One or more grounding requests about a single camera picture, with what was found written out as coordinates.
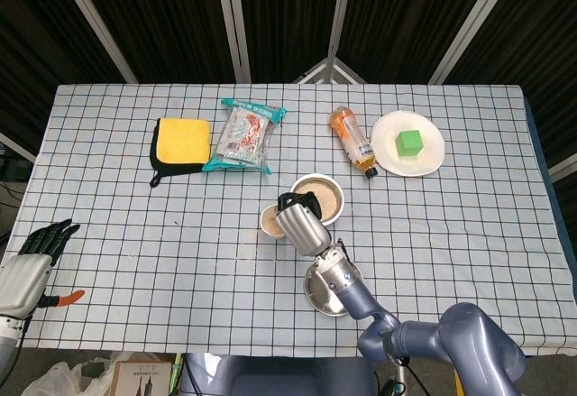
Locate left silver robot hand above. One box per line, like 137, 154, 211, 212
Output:
0, 218, 86, 318

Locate silver metal stand foot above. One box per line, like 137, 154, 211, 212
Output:
292, 55, 366, 85

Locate brown cardboard box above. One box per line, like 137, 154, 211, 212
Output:
110, 360, 175, 396

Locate green cable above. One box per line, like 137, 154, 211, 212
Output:
169, 353, 184, 396

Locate steel bowl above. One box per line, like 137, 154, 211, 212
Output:
289, 173, 346, 227

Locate clear plastic bag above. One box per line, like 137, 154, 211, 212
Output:
24, 355, 123, 396

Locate white checked tablecloth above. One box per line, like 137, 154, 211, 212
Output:
3, 82, 577, 359

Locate blue-grey robot torso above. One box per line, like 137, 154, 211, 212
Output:
179, 353, 378, 396

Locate white paper plate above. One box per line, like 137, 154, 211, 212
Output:
371, 110, 446, 177

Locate green cube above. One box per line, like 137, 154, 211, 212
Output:
394, 129, 426, 159

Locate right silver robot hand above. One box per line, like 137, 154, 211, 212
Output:
274, 191, 334, 256

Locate yellow and black cloth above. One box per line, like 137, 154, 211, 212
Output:
149, 117, 212, 189

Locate round steel plate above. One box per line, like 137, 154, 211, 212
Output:
303, 260, 365, 317

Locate orange drink bottle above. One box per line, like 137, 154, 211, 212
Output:
331, 106, 379, 180

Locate dark folding screen white frame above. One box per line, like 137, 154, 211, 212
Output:
0, 0, 577, 180

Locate clear snack packet teal ends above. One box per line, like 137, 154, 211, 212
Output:
201, 97, 289, 176

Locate white paper cup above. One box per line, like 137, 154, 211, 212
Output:
260, 205, 288, 239

